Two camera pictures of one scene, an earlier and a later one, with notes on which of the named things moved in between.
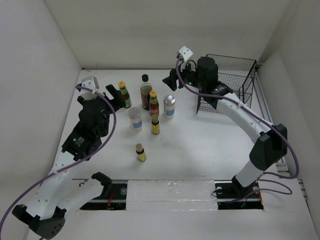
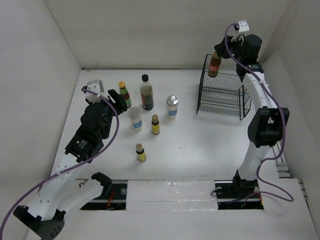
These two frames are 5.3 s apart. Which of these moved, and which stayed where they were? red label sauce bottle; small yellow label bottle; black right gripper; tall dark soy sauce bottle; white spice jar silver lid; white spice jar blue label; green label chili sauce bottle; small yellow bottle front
Moved: black right gripper; red label sauce bottle; white spice jar silver lid
Stayed: small yellow label bottle; white spice jar blue label; green label chili sauce bottle; tall dark soy sauce bottle; small yellow bottle front
